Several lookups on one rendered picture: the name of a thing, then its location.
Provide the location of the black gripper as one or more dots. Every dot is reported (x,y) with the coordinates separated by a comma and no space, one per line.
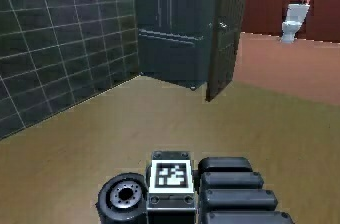
(123,196)

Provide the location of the white toilet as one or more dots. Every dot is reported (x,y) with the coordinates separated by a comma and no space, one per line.
(293,23)

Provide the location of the dark room door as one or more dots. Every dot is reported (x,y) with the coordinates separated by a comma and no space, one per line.
(224,50)

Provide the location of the dark grey fridge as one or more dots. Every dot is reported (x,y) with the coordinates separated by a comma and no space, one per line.
(174,43)

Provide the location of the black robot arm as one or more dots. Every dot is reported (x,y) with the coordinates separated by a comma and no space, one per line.
(231,196)

